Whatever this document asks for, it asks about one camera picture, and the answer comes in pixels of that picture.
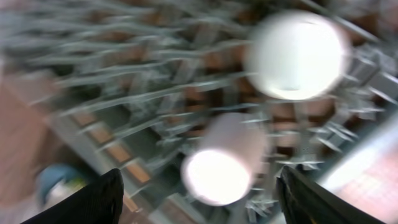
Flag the grey dishwasher rack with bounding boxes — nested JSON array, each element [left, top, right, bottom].
[[1, 0, 397, 223]]

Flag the dark blue plate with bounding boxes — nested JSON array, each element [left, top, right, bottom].
[[36, 164, 89, 207]]

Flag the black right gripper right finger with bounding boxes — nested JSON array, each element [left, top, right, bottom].
[[276, 166, 384, 224]]

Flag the white cup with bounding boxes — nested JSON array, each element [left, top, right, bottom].
[[244, 10, 352, 100]]

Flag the pink cup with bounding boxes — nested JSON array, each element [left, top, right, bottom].
[[180, 113, 269, 206]]

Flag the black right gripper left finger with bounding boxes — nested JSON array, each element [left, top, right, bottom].
[[21, 168, 124, 224]]

